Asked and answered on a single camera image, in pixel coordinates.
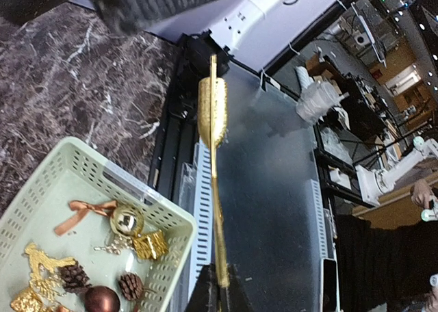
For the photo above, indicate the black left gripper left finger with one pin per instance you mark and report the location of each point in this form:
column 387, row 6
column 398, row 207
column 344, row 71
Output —
column 205, row 296

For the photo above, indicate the gold gift box ornament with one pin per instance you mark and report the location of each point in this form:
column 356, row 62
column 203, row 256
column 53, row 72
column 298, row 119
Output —
column 27, row 301
column 151, row 245

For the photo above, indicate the cream perforated plastic basket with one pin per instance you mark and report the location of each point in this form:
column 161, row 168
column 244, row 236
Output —
column 75, row 171

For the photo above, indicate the white slotted cable duct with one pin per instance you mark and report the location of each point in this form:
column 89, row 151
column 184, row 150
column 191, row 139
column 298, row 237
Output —
column 203, row 210

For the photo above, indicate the black front table rail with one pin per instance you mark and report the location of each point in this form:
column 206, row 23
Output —
column 176, row 135

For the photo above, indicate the gold reindeer ornament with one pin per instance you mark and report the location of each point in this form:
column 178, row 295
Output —
column 37, row 258

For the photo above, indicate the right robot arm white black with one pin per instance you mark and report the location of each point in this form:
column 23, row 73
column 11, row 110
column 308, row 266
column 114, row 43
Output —
column 168, row 18

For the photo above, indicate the brown ball ornament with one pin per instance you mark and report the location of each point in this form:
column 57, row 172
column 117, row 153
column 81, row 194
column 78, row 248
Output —
column 101, row 299

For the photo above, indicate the shiny gold ball ornament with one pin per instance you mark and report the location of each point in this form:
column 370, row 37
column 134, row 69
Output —
column 127, row 221

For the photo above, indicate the gold bead cluster ornament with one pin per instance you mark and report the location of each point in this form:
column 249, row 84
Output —
column 116, row 246

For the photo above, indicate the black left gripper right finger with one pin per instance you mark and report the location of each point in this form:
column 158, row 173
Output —
column 233, row 297

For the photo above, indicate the pine cone ornament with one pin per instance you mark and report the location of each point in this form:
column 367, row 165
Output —
column 131, row 286
column 74, row 278

